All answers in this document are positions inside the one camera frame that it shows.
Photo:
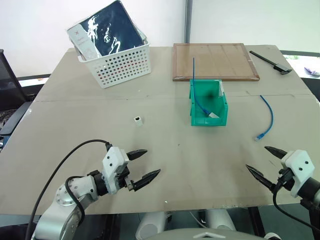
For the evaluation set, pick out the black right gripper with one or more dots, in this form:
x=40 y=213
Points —
x=285 y=178

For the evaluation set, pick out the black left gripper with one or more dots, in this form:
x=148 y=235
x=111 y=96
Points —
x=130 y=185

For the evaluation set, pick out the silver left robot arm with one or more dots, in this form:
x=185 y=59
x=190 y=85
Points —
x=62 y=200

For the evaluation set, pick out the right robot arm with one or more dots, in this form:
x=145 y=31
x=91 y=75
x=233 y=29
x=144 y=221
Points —
x=310 y=192

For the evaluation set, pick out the small white connector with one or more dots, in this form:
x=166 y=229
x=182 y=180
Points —
x=137 y=120

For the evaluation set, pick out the black table leg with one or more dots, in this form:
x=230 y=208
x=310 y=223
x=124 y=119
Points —
x=256 y=221

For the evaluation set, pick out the white rounded robot leg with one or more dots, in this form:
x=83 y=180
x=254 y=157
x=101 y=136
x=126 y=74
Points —
x=221 y=220
x=150 y=226

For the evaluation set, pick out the green plastic bin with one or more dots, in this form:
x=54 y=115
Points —
x=208 y=105

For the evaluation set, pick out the grey robot torso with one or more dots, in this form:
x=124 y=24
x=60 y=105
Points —
x=202 y=235

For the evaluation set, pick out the black caliper tool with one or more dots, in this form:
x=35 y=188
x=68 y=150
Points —
x=272 y=63

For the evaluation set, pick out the white perforated plastic basket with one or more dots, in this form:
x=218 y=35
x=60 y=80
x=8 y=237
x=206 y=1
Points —
x=120 y=67

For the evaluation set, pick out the purple object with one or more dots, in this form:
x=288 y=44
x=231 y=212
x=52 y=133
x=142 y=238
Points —
x=312 y=71

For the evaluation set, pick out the brown wooden board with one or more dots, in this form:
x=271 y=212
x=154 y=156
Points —
x=215 y=61

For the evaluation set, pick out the white flat card box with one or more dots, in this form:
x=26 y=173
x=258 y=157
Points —
x=82 y=41

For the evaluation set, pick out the white side desk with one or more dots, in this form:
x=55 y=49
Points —
x=32 y=80

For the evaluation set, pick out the dark blue wrapped package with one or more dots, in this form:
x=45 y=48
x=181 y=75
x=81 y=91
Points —
x=112 y=27

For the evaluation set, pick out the grey vertical pole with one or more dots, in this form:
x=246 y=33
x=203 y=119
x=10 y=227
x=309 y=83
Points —
x=188 y=21

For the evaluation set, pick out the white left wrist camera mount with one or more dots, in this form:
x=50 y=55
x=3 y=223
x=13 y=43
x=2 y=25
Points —
x=113 y=162

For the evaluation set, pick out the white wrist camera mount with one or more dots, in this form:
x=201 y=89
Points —
x=113 y=162
x=298 y=165

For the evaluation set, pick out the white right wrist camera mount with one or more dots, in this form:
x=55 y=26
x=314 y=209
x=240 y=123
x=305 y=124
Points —
x=298 y=165

